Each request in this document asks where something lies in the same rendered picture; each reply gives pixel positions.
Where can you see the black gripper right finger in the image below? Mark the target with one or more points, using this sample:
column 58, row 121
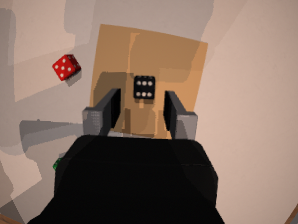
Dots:
column 181, row 123

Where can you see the orange flat mat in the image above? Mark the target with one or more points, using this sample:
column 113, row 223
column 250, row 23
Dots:
column 122, row 53

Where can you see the black die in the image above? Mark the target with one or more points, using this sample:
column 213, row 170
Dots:
column 144, row 87

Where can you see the red die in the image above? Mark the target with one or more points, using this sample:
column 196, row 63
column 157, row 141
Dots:
column 66, row 67

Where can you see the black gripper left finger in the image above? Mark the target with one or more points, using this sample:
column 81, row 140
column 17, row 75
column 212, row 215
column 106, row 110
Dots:
column 100, row 119

